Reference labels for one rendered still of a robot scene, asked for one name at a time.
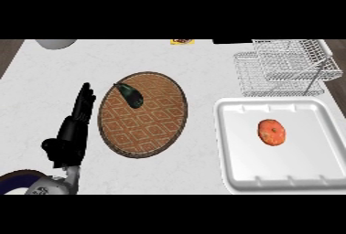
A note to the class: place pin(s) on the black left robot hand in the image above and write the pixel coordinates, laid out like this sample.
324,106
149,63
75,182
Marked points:
71,134

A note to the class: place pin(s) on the orange squash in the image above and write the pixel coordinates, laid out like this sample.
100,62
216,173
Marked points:
270,132

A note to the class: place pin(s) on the white tray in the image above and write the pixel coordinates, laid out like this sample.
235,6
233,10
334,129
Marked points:
281,146

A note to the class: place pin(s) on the round brown woven placemat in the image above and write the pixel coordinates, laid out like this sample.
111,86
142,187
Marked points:
143,115

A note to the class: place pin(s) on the dark green eggplant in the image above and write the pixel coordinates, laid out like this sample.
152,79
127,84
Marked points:
130,95

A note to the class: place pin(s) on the white rounded bowl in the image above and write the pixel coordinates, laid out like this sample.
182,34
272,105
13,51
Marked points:
56,43

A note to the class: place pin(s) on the yellow packet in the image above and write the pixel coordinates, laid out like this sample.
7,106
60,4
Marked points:
182,41

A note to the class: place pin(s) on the black appliance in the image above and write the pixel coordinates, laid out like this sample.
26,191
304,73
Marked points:
232,41

